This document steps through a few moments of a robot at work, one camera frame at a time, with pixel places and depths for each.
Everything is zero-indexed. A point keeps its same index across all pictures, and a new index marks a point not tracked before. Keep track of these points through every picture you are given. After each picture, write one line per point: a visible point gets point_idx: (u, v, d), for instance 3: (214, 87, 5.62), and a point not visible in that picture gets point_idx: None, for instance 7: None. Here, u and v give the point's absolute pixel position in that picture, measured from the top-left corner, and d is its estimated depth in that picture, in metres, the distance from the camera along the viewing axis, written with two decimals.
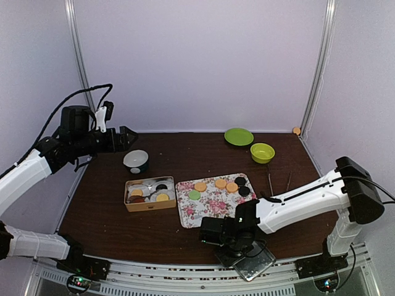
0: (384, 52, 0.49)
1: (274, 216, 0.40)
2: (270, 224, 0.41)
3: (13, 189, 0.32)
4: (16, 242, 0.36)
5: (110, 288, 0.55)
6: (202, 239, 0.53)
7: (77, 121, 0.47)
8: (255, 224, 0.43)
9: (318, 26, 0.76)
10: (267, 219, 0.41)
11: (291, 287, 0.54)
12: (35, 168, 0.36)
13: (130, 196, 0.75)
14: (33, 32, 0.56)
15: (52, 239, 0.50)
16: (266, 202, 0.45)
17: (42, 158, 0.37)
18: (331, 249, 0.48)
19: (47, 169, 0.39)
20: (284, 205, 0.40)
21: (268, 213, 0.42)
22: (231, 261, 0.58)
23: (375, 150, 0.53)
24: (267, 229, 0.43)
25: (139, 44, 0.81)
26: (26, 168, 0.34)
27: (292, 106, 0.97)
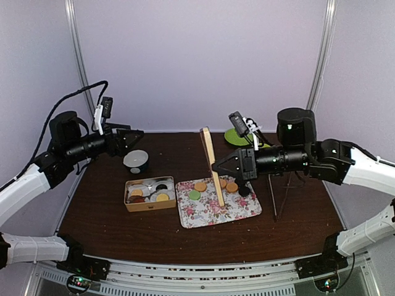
0: (383, 53, 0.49)
1: (367, 169, 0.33)
2: (349, 172, 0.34)
3: (7, 205, 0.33)
4: (14, 250, 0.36)
5: (110, 288, 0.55)
6: (284, 123, 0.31)
7: (66, 129, 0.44)
8: (344, 164, 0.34)
9: (318, 26, 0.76)
10: (357, 168, 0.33)
11: (292, 287, 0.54)
12: (33, 182, 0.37)
13: (130, 196, 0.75)
14: (33, 32, 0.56)
15: (51, 242, 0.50)
16: (360, 153, 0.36)
17: (41, 172, 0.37)
18: (341, 245, 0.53)
19: (46, 184, 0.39)
20: (377, 164, 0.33)
21: (360, 161, 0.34)
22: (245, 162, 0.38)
23: (376, 150, 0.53)
24: (344, 175, 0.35)
25: (137, 43, 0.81)
26: (24, 184, 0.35)
27: (293, 106, 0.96)
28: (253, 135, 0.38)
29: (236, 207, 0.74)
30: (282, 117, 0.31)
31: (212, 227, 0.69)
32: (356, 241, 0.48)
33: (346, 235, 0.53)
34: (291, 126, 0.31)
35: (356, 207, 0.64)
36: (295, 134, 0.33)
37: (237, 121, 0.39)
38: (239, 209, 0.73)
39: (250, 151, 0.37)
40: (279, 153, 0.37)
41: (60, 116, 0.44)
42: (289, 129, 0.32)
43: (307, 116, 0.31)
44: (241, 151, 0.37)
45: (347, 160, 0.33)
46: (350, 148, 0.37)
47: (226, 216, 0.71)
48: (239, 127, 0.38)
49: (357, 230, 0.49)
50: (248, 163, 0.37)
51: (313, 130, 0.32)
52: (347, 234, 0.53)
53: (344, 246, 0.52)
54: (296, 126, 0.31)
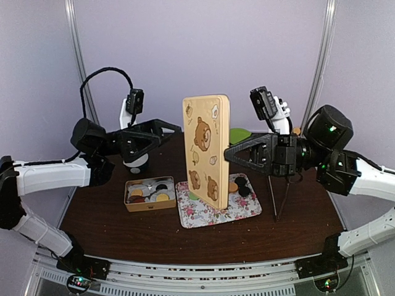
0: (382, 53, 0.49)
1: (373, 180, 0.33)
2: (358, 184, 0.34)
3: (47, 179, 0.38)
4: (26, 221, 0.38)
5: (110, 288, 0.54)
6: (328, 123, 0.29)
7: (89, 142, 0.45)
8: (352, 177, 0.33)
9: (318, 26, 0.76)
10: (364, 179, 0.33)
11: (292, 287, 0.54)
12: (78, 172, 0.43)
13: (130, 196, 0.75)
14: (33, 31, 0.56)
15: (59, 235, 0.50)
16: (364, 163, 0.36)
17: (88, 168, 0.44)
18: (344, 246, 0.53)
19: (86, 180, 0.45)
20: (384, 175, 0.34)
21: (368, 172, 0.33)
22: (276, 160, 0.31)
23: (376, 150, 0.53)
24: (352, 187, 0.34)
25: (138, 43, 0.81)
26: (69, 169, 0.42)
27: (293, 106, 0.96)
28: (284, 120, 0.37)
29: (236, 207, 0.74)
30: (330, 117, 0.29)
31: (212, 227, 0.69)
32: (358, 242, 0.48)
33: (349, 236, 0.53)
34: (333, 129, 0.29)
35: (359, 209, 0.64)
36: (330, 136, 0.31)
37: (270, 102, 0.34)
38: (239, 208, 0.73)
39: (292, 138, 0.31)
40: (305, 146, 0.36)
41: (78, 130, 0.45)
42: (334, 131, 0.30)
43: (350, 126, 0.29)
44: (273, 137, 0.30)
45: (353, 172, 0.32)
46: (356, 160, 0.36)
47: (226, 216, 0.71)
48: (273, 108, 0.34)
49: (360, 232, 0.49)
50: (286, 155, 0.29)
51: (347, 142, 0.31)
52: (349, 235, 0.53)
53: (346, 246, 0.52)
54: (338, 131, 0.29)
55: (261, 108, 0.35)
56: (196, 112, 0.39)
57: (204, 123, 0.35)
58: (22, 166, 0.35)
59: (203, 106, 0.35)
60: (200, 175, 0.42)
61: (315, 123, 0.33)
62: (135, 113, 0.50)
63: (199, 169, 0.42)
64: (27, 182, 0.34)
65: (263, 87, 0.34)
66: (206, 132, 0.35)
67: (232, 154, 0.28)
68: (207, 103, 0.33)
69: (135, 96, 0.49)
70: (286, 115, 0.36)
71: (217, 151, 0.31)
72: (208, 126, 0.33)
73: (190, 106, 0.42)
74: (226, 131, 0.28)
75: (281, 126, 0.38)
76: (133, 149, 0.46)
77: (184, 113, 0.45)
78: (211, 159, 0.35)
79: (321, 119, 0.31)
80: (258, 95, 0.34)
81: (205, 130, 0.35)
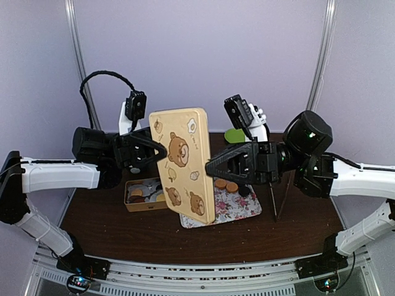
0: (382, 52, 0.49)
1: (352, 179, 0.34)
2: (340, 186, 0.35)
3: (54, 178, 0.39)
4: (30, 218, 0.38)
5: (110, 288, 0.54)
6: (306, 129, 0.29)
7: (90, 153, 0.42)
8: (329, 180, 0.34)
9: (318, 26, 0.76)
10: (342, 180, 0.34)
11: (292, 287, 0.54)
12: (86, 174, 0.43)
13: (130, 196, 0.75)
14: (32, 31, 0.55)
15: (60, 234, 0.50)
16: (342, 164, 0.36)
17: (97, 171, 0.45)
18: (341, 246, 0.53)
19: (94, 182, 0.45)
20: (363, 173, 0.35)
21: (346, 173, 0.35)
22: (260, 168, 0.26)
23: (376, 150, 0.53)
24: (331, 190, 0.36)
25: (138, 43, 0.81)
26: (77, 170, 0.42)
27: (292, 106, 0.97)
28: (262, 127, 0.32)
29: (236, 207, 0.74)
30: (308, 123, 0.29)
31: (212, 227, 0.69)
32: (355, 241, 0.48)
33: (345, 235, 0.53)
34: (311, 135, 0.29)
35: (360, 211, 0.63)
36: (307, 141, 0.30)
37: (246, 110, 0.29)
38: (239, 208, 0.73)
39: (271, 145, 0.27)
40: (284, 151, 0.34)
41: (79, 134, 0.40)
42: (314, 137, 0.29)
43: (328, 132, 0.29)
44: (253, 145, 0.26)
45: (330, 175, 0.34)
46: (334, 161, 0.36)
47: (226, 216, 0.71)
48: (249, 116, 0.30)
49: (355, 230, 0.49)
50: (268, 162, 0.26)
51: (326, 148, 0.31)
52: (345, 235, 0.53)
53: (344, 246, 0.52)
54: (317, 137, 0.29)
55: (237, 118, 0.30)
56: (166, 126, 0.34)
57: (178, 137, 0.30)
58: (29, 163, 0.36)
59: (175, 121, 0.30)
60: (179, 192, 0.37)
61: (295, 127, 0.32)
62: (134, 119, 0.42)
63: (178, 185, 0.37)
64: (33, 180, 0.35)
65: (237, 94, 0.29)
66: (182, 148, 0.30)
67: (215, 167, 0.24)
68: (180, 116, 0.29)
69: (134, 100, 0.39)
70: (263, 121, 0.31)
71: (199, 166, 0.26)
72: (184, 140, 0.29)
73: (158, 121, 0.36)
74: (206, 147, 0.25)
75: (260, 134, 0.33)
76: (141, 156, 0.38)
77: (152, 130, 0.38)
78: (191, 176, 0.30)
79: (301, 125, 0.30)
80: (232, 103, 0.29)
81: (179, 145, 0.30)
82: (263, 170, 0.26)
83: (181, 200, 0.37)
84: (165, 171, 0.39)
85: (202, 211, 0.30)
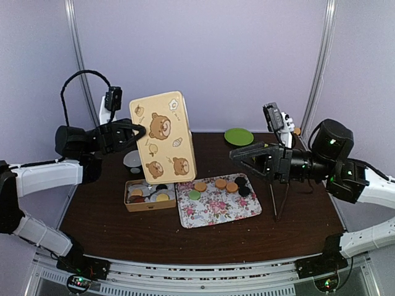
0: (382, 53, 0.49)
1: (379, 189, 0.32)
2: (366, 193, 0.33)
3: (44, 178, 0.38)
4: (26, 222, 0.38)
5: (110, 288, 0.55)
6: (327, 135, 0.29)
7: (74, 147, 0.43)
8: (361, 186, 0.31)
9: (318, 26, 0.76)
10: (370, 189, 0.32)
11: (292, 287, 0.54)
12: (71, 170, 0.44)
13: (130, 196, 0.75)
14: (33, 31, 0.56)
15: (57, 234, 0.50)
16: (371, 173, 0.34)
17: (79, 165, 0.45)
18: (347, 247, 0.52)
19: (79, 177, 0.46)
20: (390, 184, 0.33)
21: (376, 182, 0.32)
22: (279, 168, 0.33)
23: (376, 150, 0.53)
24: (360, 196, 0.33)
25: (138, 44, 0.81)
26: (63, 168, 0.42)
27: (292, 106, 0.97)
28: (289, 134, 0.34)
29: (236, 207, 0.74)
30: (329, 131, 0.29)
31: (212, 227, 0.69)
32: (362, 244, 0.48)
33: (351, 237, 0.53)
34: (333, 142, 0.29)
35: (362, 211, 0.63)
36: (332, 149, 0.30)
37: (276, 116, 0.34)
38: (239, 208, 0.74)
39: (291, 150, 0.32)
40: (308, 159, 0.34)
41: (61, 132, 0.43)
42: (334, 142, 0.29)
43: (350, 137, 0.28)
44: (278, 149, 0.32)
45: (361, 181, 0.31)
46: (365, 169, 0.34)
47: (226, 216, 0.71)
48: (278, 122, 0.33)
49: (363, 234, 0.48)
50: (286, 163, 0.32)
51: (350, 152, 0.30)
52: (352, 236, 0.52)
53: (349, 247, 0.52)
54: (338, 143, 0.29)
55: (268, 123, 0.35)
56: (147, 110, 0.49)
57: (160, 115, 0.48)
58: (19, 168, 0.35)
59: (153, 102, 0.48)
60: (161, 162, 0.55)
61: (316, 136, 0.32)
62: (113, 110, 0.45)
63: (159, 158, 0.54)
64: (26, 182, 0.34)
65: (271, 103, 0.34)
66: (164, 124, 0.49)
67: (239, 158, 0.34)
68: (162, 101, 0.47)
69: (113, 93, 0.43)
70: (291, 129, 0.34)
71: (182, 134, 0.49)
72: (166, 118, 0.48)
73: (138, 106, 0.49)
74: (186, 121, 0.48)
75: (287, 141, 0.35)
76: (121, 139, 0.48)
77: (133, 114, 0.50)
78: (173, 144, 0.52)
79: (321, 133, 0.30)
80: (266, 110, 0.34)
81: (162, 122, 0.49)
82: (282, 168, 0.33)
83: (163, 168, 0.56)
84: (145, 148, 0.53)
85: (187, 168, 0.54)
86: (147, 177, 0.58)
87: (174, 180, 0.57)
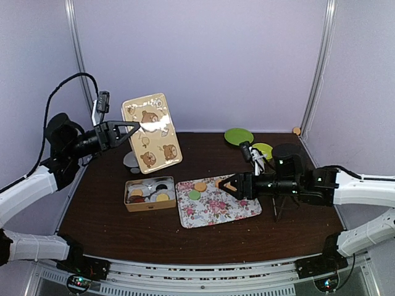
0: (383, 52, 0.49)
1: (350, 189, 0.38)
2: (340, 195, 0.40)
3: (20, 199, 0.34)
4: (16, 246, 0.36)
5: (110, 288, 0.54)
6: (276, 158, 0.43)
7: (62, 134, 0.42)
8: (331, 188, 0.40)
9: (318, 26, 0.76)
10: (340, 191, 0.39)
11: (292, 287, 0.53)
12: (44, 181, 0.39)
13: (130, 196, 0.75)
14: (32, 31, 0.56)
15: (52, 241, 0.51)
16: (345, 176, 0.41)
17: (50, 173, 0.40)
18: (343, 246, 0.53)
19: (54, 184, 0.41)
20: (361, 182, 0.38)
21: (344, 184, 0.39)
22: (246, 185, 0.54)
23: (376, 150, 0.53)
24: (334, 200, 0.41)
25: (138, 44, 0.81)
26: (34, 182, 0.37)
27: (292, 106, 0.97)
28: (254, 162, 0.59)
29: (236, 207, 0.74)
30: (276, 154, 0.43)
31: (212, 227, 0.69)
32: (357, 241, 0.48)
33: (347, 236, 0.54)
34: (282, 161, 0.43)
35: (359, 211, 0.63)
36: (289, 165, 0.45)
37: (245, 152, 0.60)
38: (239, 209, 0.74)
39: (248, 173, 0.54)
40: (273, 180, 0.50)
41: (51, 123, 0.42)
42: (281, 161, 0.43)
43: (294, 153, 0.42)
44: (241, 174, 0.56)
45: (331, 185, 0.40)
46: (337, 172, 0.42)
47: (226, 216, 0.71)
48: (247, 155, 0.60)
49: (358, 231, 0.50)
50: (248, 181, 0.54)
51: (300, 163, 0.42)
52: (347, 235, 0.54)
53: (345, 246, 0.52)
54: (286, 161, 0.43)
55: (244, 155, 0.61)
56: (139, 109, 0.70)
57: (149, 113, 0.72)
58: None
59: (145, 103, 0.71)
60: (152, 151, 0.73)
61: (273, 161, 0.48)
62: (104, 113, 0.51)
63: (150, 147, 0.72)
64: (4, 211, 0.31)
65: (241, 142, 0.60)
66: (153, 119, 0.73)
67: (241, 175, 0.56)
68: (147, 99, 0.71)
69: (107, 96, 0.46)
70: (254, 160, 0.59)
71: (169, 124, 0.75)
72: (155, 115, 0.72)
73: (130, 108, 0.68)
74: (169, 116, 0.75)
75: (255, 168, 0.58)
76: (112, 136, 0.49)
77: (124, 113, 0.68)
78: (162, 133, 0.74)
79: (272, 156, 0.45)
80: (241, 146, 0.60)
81: (152, 117, 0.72)
82: (248, 184, 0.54)
83: (155, 156, 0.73)
84: (139, 140, 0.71)
85: (175, 152, 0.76)
86: (142, 167, 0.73)
87: (165, 165, 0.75)
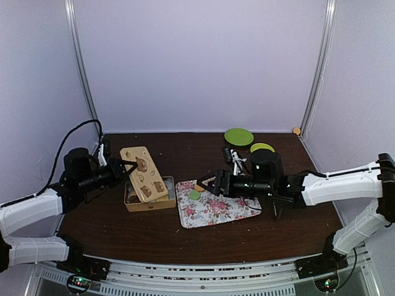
0: (384, 53, 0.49)
1: (318, 188, 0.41)
2: (311, 196, 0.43)
3: (26, 215, 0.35)
4: (15, 251, 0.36)
5: (110, 288, 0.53)
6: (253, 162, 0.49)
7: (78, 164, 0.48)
8: (299, 190, 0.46)
9: (317, 26, 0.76)
10: (309, 192, 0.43)
11: (292, 287, 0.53)
12: (50, 203, 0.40)
13: (130, 196, 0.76)
14: (32, 31, 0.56)
15: (51, 242, 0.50)
16: (313, 179, 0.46)
17: (58, 196, 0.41)
18: (337, 243, 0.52)
19: (59, 206, 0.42)
20: (328, 180, 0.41)
21: (311, 185, 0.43)
22: (223, 183, 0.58)
23: (376, 150, 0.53)
24: (306, 201, 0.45)
25: (138, 44, 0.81)
26: (42, 203, 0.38)
27: (292, 106, 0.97)
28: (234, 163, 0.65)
29: (236, 207, 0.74)
30: (253, 158, 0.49)
31: (212, 227, 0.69)
32: (349, 237, 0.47)
33: (340, 232, 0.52)
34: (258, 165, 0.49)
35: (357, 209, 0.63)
36: (265, 171, 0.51)
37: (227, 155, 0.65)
38: (239, 209, 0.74)
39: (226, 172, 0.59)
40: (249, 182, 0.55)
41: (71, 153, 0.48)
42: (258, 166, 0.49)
43: (270, 160, 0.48)
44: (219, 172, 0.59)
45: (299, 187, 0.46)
46: (306, 176, 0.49)
47: (226, 216, 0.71)
48: (228, 157, 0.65)
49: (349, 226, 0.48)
50: (225, 179, 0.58)
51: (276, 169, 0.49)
52: (341, 232, 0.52)
53: (340, 243, 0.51)
54: (262, 166, 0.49)
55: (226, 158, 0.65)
56: (132, 154, 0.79)
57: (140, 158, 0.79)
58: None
59: (137, 152, 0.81)
60: (146, 185, 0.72)
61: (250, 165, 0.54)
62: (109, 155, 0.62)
63: (144, 183, 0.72)
64: (8, 223, 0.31)
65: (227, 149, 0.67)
66: (143, 163, 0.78)
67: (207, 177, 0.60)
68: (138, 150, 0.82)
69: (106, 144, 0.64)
70: (236, 159, 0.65)
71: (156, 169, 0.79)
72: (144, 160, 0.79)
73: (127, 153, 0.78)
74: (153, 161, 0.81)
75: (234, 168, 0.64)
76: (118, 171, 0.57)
77: (123, 156, 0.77)
78: (150, 172, 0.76)
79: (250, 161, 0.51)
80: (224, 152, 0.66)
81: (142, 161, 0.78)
82: (224, 182, 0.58)
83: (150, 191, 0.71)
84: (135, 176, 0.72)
85: (163, 187, 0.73)
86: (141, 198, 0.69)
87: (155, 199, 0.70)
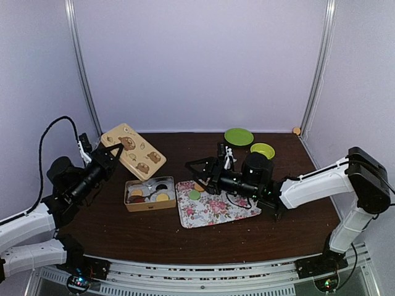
0: (383, 53, 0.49)
1: (292, 190, 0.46)
2: (289, 198, 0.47)
3: (13, 235, 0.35)
4: (8, 264, 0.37)
5: (110, 288, 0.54)
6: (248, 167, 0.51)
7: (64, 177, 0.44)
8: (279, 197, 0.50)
9: (318, 26, 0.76)
10: (286, 195, 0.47)
11: (292, 287, 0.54)
12: (42, 221, 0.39)
13: (130, 196, 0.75)
14: (33, 31, 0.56)
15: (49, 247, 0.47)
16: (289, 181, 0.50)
17: (50, 214, 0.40)
18: (332, 242, 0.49)
19: (52, 224, 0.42)
20: (300, 182, 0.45)
21: (287, 188, 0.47)
22: (212, 174, 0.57)
23: (376, 150, 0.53)
24: (286, 203, 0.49)
25: (138, 44, 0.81)
26: (33, 221, 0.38)
27: (292, 106, 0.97)
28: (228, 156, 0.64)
29: (236, 207, 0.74)
30: (249, 164, 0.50)
31: (212, 227, 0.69)
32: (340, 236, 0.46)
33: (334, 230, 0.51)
34: (252, 170, 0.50)
35: None
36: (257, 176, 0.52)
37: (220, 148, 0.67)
38: (239, 209, 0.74)
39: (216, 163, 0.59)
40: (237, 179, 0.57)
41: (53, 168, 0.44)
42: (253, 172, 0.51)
43: (265, 167, 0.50)
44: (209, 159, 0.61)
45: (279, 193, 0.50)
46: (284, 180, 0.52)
47: (226, 216, 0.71)
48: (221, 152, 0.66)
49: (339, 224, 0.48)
50: (215, 172, 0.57)
51: (268, 176, 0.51)
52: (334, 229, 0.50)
53: (336, 242, 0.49)
54: (257, 171, 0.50)
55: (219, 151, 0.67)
56: (115, 136, 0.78)
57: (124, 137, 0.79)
58: None
59: (118, 131, 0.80)
60: (142, 161, 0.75)
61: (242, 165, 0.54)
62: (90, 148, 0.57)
63: (139, 159, 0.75)
64: None
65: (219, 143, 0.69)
66: (129, 141, 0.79)
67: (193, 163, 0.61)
68: (118, 129, 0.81)
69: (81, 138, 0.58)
70: (229, 153, 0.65)
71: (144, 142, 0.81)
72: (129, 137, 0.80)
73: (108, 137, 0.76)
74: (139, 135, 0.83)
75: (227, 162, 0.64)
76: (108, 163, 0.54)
77: (104, 142, 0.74)
78: (141, 147, 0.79)
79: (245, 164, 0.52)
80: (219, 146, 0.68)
81: (128, 139, 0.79)
82: (213, 171, 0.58)
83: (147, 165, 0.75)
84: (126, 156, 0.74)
85: (158, 155, 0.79)
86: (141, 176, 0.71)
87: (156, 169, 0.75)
